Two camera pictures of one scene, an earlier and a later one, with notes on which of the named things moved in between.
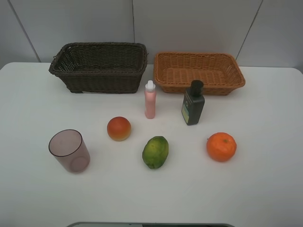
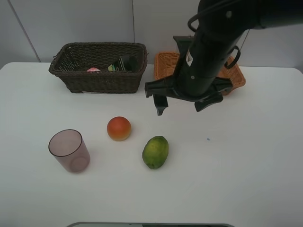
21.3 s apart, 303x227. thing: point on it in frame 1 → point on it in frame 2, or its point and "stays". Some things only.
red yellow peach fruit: x=119 y=128 stays
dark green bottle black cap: x=193 y=103 → x=124 y=64
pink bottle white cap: x=150 y=100 → x=93 y=69
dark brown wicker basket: x=101 y=67 stays
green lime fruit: x=155 y=151 stays
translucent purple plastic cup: x=67 y=146 stays
